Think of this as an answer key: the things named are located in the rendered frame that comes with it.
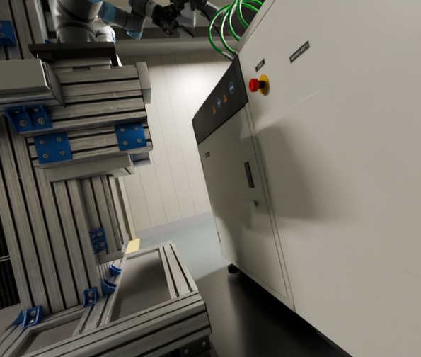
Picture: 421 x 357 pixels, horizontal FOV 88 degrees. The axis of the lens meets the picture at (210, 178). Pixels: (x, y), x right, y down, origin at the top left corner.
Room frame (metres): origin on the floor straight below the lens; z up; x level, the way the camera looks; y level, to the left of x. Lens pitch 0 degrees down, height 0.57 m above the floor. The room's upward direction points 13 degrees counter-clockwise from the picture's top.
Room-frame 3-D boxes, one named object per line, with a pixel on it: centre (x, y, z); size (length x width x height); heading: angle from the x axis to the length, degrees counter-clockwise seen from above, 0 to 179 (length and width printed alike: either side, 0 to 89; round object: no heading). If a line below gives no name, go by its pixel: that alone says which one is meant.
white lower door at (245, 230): (1.06, -0.08, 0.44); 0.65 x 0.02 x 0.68; 18
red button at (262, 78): (0.62, -0.19, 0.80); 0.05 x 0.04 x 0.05; 18
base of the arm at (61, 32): (0.74, 0.33, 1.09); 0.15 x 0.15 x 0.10
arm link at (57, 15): (0.73, 0.32, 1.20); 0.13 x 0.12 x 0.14; 44
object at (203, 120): (1.06, -0.09, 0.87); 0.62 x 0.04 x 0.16; 18
